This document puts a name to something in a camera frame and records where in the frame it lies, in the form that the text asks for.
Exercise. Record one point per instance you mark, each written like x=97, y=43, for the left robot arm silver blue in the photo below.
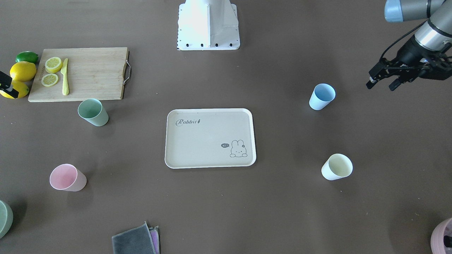
x=436, y=28

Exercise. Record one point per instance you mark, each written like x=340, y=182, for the wooden cutting board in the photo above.
x=91, y=72

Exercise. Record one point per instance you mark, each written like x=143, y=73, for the whole yellow lemon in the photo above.
x=18, y=86
x=23, y=71

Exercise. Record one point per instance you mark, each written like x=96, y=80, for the blue plastic cup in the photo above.
x=322, y=95

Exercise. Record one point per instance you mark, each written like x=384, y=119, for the cream plastic cup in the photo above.
x=336, y=167

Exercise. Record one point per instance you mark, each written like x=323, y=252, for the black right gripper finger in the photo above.
x=6, y=85

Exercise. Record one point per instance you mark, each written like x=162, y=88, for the yellow plastic knife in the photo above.
x=63, y=70

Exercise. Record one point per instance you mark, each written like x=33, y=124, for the green bowl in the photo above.
x=6, y=218

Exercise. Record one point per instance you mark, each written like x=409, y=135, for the pink plastic cup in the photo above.
x=67, y=178

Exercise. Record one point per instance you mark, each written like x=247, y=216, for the pink bowl with ice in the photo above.
x=440, y=241

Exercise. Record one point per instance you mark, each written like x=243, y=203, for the cream rabbit tray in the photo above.
x=210, y=137

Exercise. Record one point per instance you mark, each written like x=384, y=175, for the lemon slice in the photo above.
x=49, y=80
x=53, y=65

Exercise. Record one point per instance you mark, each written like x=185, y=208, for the grey folded cloth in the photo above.
x=140, y=240

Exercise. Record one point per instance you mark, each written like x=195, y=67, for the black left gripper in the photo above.
x=408, y=54

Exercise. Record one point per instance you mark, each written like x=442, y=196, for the green plastic cup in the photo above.
x=93, y=112

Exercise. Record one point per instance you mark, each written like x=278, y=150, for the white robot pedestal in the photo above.
x=208, y=25

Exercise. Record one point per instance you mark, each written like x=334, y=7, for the green lime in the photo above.
x=27, y=56

